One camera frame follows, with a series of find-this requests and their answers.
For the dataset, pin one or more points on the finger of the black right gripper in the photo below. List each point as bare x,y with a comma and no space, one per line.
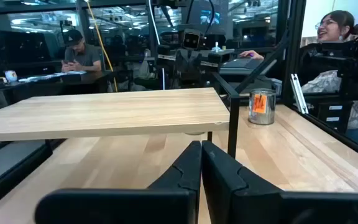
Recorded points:
195,63
184,63

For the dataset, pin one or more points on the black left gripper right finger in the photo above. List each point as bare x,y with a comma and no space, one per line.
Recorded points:
244,205

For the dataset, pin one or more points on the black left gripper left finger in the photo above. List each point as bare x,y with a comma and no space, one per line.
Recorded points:
166,205

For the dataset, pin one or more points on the silver candle tin orange tag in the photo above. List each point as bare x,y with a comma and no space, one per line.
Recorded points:
262,107

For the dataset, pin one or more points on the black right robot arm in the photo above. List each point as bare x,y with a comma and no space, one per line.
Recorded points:
194,78

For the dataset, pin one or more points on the dark laptop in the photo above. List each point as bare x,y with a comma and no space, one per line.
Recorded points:
244,64

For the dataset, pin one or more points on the dark office desk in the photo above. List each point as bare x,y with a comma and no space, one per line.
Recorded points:
82,80

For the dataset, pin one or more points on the person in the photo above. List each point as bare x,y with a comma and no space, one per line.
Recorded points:
331,29
81,56

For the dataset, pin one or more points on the white patterned bag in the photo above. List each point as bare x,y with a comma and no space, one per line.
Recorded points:
325,82

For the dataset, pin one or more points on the black box white labels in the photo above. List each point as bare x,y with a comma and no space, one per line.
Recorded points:
334,116

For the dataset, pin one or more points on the white blue mug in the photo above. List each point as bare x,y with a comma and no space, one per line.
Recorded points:
10,76

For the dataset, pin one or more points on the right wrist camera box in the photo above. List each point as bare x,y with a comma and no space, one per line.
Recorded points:
191,40

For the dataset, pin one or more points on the black aluminium rig frame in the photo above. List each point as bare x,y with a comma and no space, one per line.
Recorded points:
294,46

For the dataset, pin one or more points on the silver aluminium bracket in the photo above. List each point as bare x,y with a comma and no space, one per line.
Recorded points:
298,93

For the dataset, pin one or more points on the wooden shelf riser black frame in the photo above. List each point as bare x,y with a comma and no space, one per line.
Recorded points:
104,112

